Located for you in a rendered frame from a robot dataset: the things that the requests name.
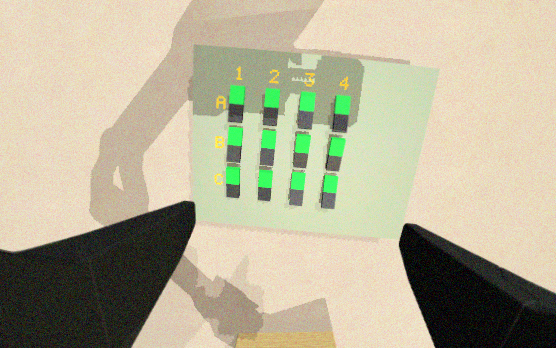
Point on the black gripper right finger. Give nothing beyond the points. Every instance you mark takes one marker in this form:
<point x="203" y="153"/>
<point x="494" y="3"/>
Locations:
<point x="468" y="302"/>

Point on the pale yellow switch panel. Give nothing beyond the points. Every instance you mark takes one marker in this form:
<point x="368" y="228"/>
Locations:
<point x="307" y="142"/>

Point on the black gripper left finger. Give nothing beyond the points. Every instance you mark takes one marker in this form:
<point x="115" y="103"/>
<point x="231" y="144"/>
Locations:
<point x="92" y="290"/>

